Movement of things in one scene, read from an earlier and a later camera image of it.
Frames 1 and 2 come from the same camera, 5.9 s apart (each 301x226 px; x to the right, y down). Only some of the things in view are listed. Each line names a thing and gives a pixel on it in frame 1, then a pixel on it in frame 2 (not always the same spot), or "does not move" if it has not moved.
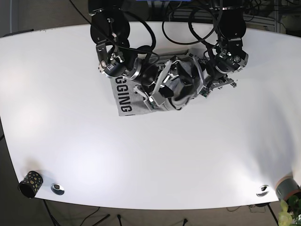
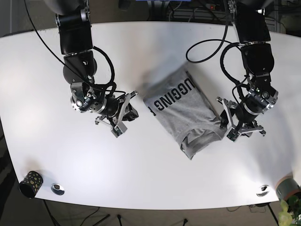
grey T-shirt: x=130 y=100 → x=180 y=102
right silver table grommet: x=263 y=190 does not move
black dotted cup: x=30 y=184 does not move
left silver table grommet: x=57 y=189 does not move
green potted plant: x=289 y=213 does not move
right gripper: x=208 y=81 → x=233 y=118
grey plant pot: x=286 y=187 does not move
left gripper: x=165 y=88 → x=130 y=114
